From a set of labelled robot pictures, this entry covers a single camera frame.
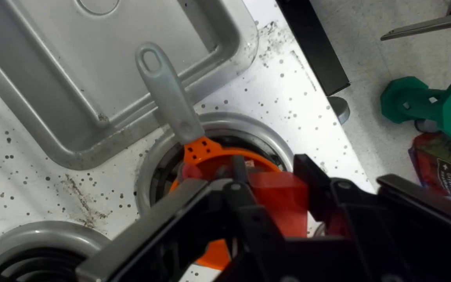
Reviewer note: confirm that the black bar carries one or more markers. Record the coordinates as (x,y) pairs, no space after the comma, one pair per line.
(313,47)

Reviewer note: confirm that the green plastic toy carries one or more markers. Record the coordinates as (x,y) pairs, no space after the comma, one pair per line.
(406,99)

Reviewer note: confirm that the grey metal strip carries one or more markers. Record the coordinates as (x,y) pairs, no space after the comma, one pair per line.
(434,24)

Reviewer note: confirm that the grey round foot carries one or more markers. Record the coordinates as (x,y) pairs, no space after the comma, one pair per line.
(341,110)

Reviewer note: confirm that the red snack bag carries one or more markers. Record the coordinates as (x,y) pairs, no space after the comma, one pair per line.
(434,162)

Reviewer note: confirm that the grey toy sink basin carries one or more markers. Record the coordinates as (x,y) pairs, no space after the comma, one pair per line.
(105,63)

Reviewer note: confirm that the black coil toy burner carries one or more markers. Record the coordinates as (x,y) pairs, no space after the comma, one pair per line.
(235,127)
(38,235)

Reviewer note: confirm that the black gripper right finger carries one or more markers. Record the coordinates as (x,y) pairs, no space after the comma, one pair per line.
(392,240)

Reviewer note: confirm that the small orange block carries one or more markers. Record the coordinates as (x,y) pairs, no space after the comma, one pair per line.
(280,201)

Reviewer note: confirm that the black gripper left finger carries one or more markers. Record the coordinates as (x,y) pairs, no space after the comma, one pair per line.
(152,235)

